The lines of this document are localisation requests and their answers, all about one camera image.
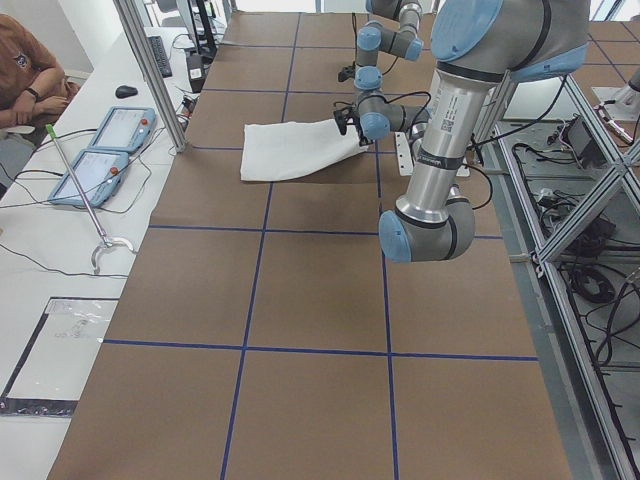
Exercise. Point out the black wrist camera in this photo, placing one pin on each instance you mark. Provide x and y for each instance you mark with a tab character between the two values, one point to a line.
346	73
344	117

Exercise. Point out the white long-sleeve printed shirt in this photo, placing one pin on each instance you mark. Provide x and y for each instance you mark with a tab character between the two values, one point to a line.
291	150

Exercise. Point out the black computer mouse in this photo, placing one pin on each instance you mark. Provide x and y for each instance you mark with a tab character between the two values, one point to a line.
125	91

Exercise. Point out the blue teach pendant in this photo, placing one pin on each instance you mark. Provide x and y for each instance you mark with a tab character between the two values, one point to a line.
124	129
99	173

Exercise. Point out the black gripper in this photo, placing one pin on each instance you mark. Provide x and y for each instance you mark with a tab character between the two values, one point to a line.
342	123

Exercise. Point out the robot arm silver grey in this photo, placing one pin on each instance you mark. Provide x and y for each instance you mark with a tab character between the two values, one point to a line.
374	37
476	44

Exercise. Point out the aluminium frame post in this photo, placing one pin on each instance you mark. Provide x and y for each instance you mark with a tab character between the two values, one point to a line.
137	38

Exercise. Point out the metal reacher grabber stick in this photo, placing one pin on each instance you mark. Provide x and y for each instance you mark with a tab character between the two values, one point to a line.
106	241

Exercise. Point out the upper blue teach pendant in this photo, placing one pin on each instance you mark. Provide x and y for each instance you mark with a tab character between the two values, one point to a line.
124	129

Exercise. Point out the lower blue teach pendant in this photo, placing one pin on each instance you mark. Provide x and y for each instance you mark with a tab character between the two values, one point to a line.
99	173

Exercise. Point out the clear plastic bag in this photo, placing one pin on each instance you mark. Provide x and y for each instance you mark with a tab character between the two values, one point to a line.
51	372

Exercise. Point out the person in brown shirt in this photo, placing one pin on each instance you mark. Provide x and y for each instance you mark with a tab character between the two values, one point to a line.
35	90

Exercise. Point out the black keyboard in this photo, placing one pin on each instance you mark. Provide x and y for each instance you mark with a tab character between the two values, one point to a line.
160	56

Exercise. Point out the black power adapter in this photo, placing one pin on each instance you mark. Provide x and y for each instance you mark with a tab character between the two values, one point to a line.
196	72

